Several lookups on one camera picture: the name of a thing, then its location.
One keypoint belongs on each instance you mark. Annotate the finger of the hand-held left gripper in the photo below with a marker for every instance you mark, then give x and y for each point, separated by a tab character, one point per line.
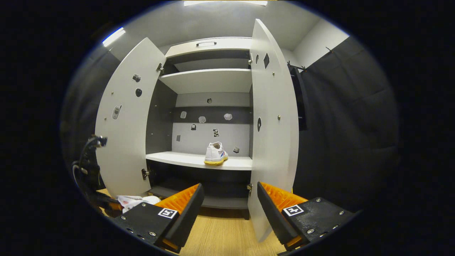
113	206

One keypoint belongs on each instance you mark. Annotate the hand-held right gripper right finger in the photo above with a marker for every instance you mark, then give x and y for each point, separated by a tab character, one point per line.
270	213

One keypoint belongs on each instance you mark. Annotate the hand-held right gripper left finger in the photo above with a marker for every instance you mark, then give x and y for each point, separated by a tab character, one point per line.
190	213

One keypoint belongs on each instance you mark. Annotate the white canvas shoe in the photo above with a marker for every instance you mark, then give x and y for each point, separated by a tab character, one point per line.
133	202
214	153

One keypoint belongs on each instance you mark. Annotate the white cabinet door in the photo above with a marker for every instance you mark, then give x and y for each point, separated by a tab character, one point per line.
124	149
273	149

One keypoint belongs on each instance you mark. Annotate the black backdrop cloth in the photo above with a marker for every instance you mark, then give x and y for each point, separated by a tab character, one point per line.
348	124

